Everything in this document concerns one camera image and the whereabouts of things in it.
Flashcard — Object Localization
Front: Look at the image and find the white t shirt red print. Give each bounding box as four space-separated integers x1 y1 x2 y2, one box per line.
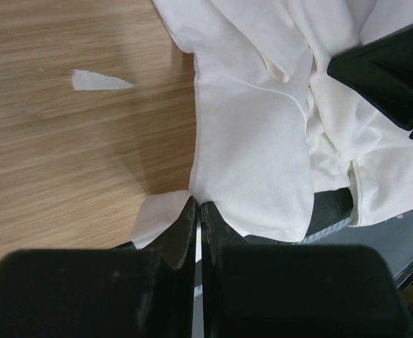
132 1 413 248

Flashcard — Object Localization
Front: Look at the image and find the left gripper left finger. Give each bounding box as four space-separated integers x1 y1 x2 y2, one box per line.
0 198 197 337

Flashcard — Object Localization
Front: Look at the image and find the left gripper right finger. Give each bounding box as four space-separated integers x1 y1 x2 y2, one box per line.
199 202 412 337

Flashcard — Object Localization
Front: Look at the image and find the white paper scrap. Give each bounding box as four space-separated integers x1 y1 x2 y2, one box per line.
71 69 134 91

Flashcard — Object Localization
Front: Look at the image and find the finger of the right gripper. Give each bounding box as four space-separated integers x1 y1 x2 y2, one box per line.
327 24 413 129

